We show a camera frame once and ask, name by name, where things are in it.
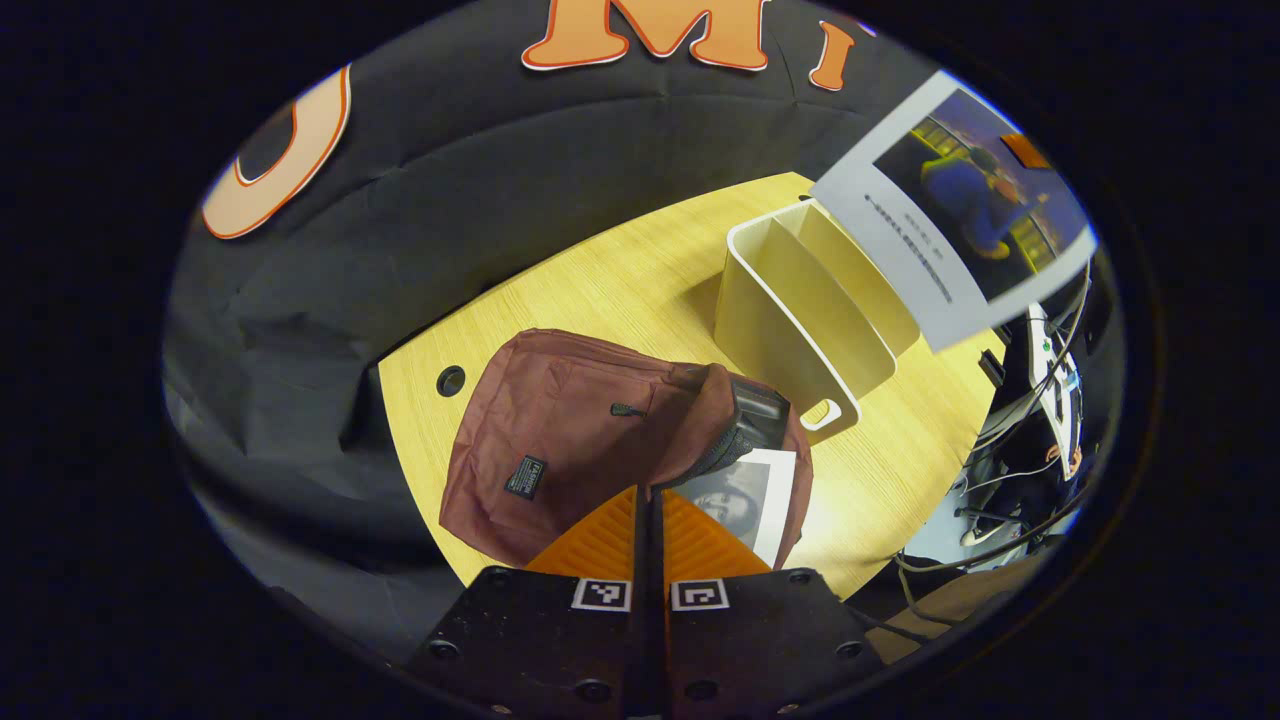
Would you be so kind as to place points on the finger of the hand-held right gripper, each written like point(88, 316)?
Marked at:
point(1025, 150)

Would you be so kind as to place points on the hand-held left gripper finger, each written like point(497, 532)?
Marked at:
point(641, 620)
point(659, 620)

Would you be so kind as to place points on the white book with blue photo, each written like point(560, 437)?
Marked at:
point(900, 230)

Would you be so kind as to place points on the white book with portrait cover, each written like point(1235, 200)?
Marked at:
point(750, 490)

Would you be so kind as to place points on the maroon schoolbag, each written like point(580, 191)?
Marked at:
point(560, 420)

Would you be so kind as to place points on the white bookshelf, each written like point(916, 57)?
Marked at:
point(770, 330)

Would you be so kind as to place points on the white electronics board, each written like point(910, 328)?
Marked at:
point(1055, 400)

